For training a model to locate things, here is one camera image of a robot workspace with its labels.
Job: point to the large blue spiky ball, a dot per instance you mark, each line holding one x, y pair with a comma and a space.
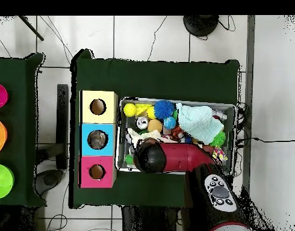
164, 109

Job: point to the mint green waffle cloth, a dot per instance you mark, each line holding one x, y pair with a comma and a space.
198, 122

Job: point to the black rod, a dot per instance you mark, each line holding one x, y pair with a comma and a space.
32, 28

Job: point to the green plastic bowl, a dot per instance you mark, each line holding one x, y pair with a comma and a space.
1, 181

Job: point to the wooden box with three holes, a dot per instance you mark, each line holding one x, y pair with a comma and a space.
109, 168

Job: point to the dark green side tablecloth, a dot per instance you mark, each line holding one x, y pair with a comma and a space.
17, 132

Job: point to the black round floor base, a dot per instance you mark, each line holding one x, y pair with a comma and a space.
200, 25

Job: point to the globe print ball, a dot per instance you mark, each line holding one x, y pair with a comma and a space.
170, 123

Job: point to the colourful polka dot pouch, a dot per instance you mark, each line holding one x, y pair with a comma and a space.
219, 155

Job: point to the light green spiky ball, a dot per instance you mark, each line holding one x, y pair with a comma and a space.
218, 139

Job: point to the grey floor base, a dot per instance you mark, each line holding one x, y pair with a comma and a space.
50, 180

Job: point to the cream waffle cloth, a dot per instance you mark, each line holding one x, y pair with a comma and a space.
137, 136

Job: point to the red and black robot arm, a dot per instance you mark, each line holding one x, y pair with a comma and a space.
183, 156

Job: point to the yellow tennis ball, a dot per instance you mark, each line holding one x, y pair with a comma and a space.
130, 110

